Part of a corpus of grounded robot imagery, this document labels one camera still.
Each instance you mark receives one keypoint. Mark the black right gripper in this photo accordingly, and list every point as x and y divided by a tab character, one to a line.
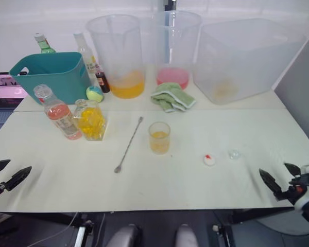
294	187

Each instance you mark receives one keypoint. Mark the white bottle cap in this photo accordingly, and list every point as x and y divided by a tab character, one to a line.
209	160

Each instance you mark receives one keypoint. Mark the pink juice bottle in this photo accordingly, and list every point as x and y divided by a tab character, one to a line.
60	115

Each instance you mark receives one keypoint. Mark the square bottle with yellow liquid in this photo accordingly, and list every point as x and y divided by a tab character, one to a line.
90	122

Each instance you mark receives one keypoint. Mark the long metal bar spoon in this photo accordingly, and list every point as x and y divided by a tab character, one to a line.
130	143

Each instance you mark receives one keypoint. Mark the clear drinking glass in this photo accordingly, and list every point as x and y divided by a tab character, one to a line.
159	140

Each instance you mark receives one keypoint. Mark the small brown glass bottle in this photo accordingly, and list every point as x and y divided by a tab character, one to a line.
103	81

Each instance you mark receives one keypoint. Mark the green glass bottle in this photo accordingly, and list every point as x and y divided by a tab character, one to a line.
44	46

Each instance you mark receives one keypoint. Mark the tall clear labelled bottle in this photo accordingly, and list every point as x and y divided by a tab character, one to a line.
88	61

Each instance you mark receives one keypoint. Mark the large beaker with pink liquid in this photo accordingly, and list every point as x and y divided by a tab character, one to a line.
173	72

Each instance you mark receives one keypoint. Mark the large beaker with orange liquid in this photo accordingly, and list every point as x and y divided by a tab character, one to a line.
123	64

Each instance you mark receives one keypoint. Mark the clear glass stopper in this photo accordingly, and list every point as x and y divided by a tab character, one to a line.
234	154

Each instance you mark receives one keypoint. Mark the open laptop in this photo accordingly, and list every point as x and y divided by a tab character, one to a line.
5	95

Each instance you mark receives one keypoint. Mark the small black object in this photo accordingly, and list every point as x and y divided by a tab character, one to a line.
23	73

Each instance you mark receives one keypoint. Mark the grey partition panel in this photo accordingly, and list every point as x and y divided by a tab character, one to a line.
301	77

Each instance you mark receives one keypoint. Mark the teal plastic basket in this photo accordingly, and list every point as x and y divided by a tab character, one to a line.
54	77

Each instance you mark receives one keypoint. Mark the grey rounded shape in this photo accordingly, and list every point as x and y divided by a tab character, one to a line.
186	236
123	236

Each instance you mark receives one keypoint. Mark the yellow and teal ball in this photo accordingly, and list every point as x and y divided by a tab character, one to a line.
94	94

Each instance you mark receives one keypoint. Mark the translucent rectangular plastic bin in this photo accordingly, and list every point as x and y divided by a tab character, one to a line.
242	61

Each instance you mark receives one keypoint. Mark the green folded cloth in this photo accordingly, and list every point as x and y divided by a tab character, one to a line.
173	99

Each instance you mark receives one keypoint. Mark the black vertical post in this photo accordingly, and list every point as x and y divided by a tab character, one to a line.
170	3

